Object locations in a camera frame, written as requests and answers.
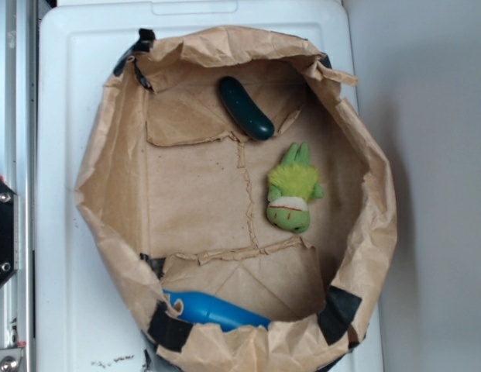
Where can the white plastic bin lid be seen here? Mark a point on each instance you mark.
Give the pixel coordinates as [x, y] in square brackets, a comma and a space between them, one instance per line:
[82, 322]

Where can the aluminium frame rail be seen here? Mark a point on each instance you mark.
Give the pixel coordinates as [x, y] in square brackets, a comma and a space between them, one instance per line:
[18, 42]

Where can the dark green plastic pickle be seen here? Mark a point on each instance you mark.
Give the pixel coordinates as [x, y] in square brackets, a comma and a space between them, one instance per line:
[244, 111]

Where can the black metal bracket plate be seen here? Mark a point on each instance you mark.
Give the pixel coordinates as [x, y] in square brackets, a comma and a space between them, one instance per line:
[8, 244]

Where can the blue plastic bottle toy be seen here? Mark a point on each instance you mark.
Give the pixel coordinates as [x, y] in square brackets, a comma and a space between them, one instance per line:
[201, 308]

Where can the brown paper bag bin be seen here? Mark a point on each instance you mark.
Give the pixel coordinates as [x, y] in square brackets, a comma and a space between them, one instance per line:
[175, 194]

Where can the green plush frog toy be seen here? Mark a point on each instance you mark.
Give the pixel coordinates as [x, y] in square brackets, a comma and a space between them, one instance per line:
[292, 184]

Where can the silver corner bracket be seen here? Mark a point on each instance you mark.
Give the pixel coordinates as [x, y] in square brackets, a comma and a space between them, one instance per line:
[11, 359]

